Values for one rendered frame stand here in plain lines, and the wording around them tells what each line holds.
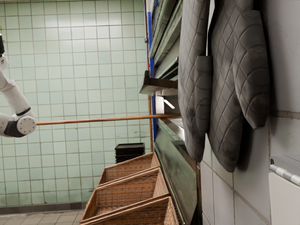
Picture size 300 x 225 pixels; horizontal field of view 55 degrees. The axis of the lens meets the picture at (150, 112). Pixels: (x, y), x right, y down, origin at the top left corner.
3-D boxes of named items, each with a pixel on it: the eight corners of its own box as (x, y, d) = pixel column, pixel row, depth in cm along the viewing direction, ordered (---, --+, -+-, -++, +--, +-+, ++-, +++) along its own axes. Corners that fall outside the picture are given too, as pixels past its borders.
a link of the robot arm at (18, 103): (20, 85, 118) (44, 123, 127) (12, 83, 125) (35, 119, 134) (-4, 98, 112) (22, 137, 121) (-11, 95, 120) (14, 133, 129)
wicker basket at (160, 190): (163, 205, 208) (161, 166, 206) (173, 244, 151) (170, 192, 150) (94, 209, 205) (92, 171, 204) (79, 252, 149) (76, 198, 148)
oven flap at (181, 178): (157, 143, 270) (163, 123, 269) (195, 233, 91) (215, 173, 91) (152, 142, 270) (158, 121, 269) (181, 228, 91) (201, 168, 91)
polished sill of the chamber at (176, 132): (162, 119, 270) (162, 115, 269) (214, 163, 90) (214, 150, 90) (156, 119, 269) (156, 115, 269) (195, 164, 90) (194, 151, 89)
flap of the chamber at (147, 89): (139, 93, 267) (160, 96, 268) (143, 84, 88) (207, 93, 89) (139, 90, 267) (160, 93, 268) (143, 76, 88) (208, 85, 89)
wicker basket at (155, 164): (156, 180, 269) (155, 151, 268) (164, 202, 213) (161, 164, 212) (104, 184, 266) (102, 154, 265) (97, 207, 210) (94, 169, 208)
